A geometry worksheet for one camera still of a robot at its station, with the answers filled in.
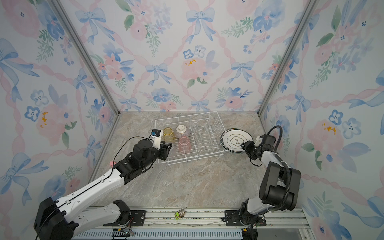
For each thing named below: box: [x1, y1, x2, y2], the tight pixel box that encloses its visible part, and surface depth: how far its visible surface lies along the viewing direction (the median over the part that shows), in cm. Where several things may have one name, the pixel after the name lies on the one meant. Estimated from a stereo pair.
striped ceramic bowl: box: [176, 124, 187, 133], surface depth 102 cm
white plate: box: [220, 128, 254, 153], surface depth 102 cm
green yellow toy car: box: [174, 208, 186, 220], surface depth 75 cm
